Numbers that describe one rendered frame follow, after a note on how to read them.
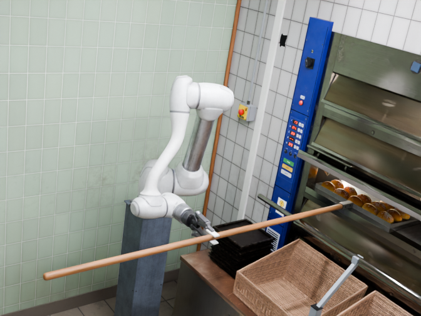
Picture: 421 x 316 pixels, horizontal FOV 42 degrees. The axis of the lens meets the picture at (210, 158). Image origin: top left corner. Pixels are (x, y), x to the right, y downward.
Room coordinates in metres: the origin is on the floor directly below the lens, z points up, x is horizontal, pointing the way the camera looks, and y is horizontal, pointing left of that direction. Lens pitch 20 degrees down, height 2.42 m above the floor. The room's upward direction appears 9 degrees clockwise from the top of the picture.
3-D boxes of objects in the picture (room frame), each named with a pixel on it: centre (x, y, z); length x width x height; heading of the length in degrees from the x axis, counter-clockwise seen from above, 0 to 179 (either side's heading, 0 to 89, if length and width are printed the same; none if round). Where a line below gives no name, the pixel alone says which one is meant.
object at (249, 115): (3.53, -0.19, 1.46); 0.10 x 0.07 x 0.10; 40
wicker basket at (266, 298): (2.68, -0.61, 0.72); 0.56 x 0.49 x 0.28; 39
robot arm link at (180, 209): (2.42, 0.08, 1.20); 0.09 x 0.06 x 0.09; 130
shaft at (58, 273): (2.28, -0.11, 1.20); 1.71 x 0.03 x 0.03; 130
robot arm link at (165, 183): (2.86, 0.29, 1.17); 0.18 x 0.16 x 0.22; 109
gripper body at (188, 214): (2.37, 0.04, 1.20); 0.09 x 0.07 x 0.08; 40
